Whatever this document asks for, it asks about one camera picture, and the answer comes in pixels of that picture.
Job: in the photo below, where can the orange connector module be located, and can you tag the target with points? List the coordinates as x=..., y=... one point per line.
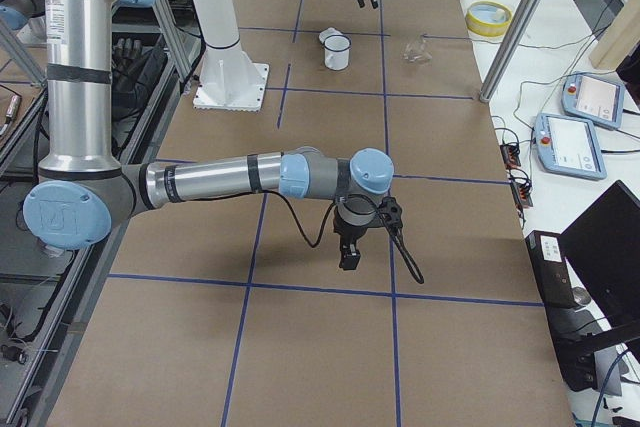
x=521, y=191
x=511, y=155

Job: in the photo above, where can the near blue teach pendant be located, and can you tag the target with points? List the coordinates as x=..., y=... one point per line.
x=569, y=146

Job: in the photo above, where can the white eraser block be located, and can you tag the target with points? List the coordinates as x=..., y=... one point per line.
x=499, y=16

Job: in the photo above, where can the yellow tape roll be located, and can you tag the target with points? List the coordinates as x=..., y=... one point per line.
x=479, y=21

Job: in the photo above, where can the clear plastic funnel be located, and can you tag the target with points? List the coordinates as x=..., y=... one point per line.
x=416, y=51

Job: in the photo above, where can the blue teach pendant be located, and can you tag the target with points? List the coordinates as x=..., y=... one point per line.
x=593, y=98
x=569, y=146

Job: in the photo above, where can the aluminium frame post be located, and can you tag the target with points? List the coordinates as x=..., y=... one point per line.
x=521, y=19

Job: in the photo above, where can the white enamel cup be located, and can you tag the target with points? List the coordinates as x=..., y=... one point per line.
x=337, y=52

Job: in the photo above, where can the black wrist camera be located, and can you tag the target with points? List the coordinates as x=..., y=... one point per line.
x=390, y=215

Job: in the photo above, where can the far blue teach pendant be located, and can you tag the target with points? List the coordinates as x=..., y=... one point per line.
x=593, y=98

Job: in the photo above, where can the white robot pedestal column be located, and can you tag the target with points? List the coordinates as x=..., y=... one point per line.
x=228, y=79

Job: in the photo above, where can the black desktop computer box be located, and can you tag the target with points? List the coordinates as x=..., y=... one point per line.
x=583, y=349

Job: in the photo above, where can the black monitor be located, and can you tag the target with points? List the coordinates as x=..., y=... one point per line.
x=602, y=247

